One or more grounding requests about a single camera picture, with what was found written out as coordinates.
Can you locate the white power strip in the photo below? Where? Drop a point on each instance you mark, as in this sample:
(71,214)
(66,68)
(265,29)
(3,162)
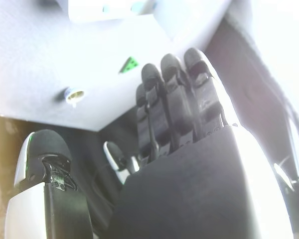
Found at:
(89,12)

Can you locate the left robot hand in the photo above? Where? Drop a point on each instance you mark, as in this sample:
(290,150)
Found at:
(184,194)

